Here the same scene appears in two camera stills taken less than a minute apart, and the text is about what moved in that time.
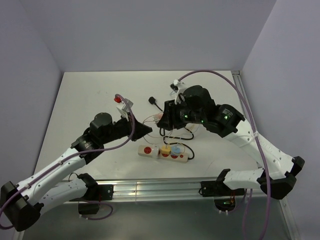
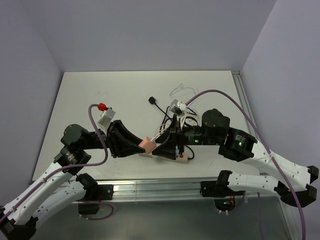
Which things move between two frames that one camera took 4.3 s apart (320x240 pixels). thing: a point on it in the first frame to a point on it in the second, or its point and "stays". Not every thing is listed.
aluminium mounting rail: (182, 189) stays
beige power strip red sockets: (145, 151) stays
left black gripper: (140, 130) to (117, 132)
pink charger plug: (158, 116) to (147, 144)
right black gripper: (167, 121) to (167, 148)
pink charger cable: (143, 136) to (154, 138)
